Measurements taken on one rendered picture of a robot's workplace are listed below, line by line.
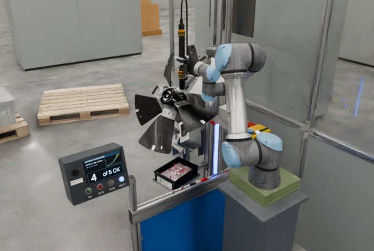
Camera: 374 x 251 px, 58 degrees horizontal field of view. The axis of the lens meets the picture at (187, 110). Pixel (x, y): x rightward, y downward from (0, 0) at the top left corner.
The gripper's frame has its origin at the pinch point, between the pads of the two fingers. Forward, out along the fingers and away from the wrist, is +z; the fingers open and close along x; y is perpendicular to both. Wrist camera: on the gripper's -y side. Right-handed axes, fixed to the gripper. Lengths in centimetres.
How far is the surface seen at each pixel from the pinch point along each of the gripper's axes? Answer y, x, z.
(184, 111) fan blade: 30.5, -4.4, -12.3
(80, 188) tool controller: 34, -79, -46
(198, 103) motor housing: 33.5, 14.0, -1.8
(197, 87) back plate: 31.1, 27.5, 19.0
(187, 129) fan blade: 35.3, -10.6, -24.9
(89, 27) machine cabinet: 80, 126, 541
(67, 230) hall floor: 149, -69, 62
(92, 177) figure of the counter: 32, -73, -45
